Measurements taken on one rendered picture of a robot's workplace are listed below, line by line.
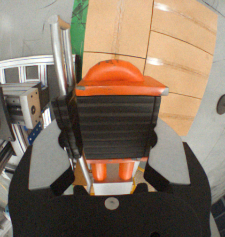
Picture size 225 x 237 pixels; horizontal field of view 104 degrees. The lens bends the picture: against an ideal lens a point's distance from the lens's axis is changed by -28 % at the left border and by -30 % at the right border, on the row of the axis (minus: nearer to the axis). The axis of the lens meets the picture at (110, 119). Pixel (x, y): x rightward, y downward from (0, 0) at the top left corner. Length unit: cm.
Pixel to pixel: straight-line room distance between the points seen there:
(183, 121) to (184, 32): 74
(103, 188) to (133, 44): 77
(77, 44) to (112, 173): 129
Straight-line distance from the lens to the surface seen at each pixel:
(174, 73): 94
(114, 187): 20
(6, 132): 54
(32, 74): 135
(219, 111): 244
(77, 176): 87
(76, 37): 138
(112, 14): 84
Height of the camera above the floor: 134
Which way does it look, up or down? 59 degrees down
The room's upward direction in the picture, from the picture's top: 174 degrees clockwise
